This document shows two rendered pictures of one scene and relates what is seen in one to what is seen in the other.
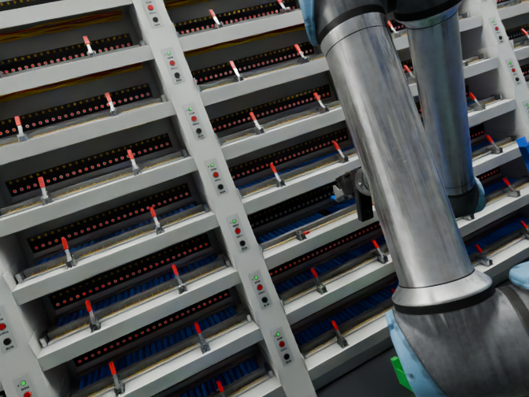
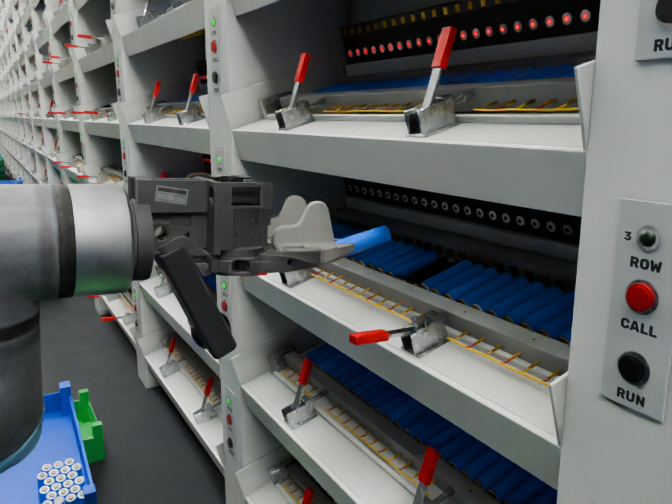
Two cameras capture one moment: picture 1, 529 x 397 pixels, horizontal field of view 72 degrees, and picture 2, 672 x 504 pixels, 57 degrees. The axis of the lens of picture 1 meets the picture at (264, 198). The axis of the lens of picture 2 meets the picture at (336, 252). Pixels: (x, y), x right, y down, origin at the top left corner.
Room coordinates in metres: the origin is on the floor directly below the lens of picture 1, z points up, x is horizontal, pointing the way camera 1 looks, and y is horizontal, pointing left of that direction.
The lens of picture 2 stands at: (1.14, -0.84, 0.71)
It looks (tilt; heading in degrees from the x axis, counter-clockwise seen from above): 13 degrees down; 77
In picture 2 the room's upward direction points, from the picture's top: straight up
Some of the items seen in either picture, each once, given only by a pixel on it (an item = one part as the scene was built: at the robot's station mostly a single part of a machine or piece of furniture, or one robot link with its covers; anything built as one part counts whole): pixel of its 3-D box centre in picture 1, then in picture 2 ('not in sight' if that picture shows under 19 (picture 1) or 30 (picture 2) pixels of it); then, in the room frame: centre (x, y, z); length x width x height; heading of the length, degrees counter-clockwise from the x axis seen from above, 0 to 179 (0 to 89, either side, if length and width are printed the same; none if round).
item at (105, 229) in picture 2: (370, 179); (100, 238); (1.06, -0.31, 0.61); 0.10 x 0.05 x 0.09; 106
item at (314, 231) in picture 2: not in sight; (317, 232); (1.25, -0.28, 0.60); 0.09 x 0.03 x 0.06; 12
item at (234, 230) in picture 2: (356, 183); (199, 227); (1.14, -0.29, 0.61); 0.12 x 0.08 x 0.09; 16
